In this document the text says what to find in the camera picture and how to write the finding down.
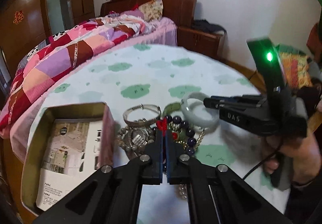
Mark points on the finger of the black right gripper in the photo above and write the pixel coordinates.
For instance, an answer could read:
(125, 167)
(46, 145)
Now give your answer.
(240, 99)
(214, 104)

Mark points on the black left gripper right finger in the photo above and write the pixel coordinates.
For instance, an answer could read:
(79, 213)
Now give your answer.
(216, 194)

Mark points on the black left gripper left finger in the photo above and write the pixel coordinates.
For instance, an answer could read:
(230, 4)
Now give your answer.
(110, 195)

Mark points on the pale jade bangle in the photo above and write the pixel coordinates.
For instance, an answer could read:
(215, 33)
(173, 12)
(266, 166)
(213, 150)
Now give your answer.
(192, 117)

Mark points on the silver metal band watch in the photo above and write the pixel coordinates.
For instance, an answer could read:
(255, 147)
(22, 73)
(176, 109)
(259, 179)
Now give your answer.
(137, 138)

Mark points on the person's right hand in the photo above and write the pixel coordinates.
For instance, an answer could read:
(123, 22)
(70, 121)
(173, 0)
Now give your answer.
(305, 153)

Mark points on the wicker chair with cushion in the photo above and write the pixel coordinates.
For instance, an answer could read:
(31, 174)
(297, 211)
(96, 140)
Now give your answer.
(299, 68)

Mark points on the wooden nightstand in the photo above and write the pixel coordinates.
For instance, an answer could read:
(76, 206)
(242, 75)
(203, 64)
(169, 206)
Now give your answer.
(200, 42)

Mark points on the printed booklet in tin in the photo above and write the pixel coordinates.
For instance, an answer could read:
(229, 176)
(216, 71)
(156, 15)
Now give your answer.
(71, 156)

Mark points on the pink metal tin box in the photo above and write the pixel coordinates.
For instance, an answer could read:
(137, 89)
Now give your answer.
(37, 146)

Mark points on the dark clothes on nightstand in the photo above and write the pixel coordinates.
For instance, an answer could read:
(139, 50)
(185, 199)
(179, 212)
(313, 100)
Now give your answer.
(204, 26)

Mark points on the cloud pattern table cloth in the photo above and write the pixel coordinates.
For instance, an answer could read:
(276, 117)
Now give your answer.
(159, 75)

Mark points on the pink bed sheet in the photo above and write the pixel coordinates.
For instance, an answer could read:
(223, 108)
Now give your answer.
(18, 132)

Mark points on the wooden headboard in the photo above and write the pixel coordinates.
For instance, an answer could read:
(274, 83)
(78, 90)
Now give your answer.
(179, 11)

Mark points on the floral pillow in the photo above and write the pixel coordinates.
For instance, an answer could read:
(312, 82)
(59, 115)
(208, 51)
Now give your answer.
(152, 10)

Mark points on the patchwork quilt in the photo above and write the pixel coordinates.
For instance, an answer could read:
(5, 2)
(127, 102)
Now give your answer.
(63, 55)

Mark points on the red double happiness decal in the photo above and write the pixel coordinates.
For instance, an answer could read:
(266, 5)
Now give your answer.
(18, 17)

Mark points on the brown wooden wardrobe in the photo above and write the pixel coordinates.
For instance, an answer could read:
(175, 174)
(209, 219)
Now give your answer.
(18, 40)

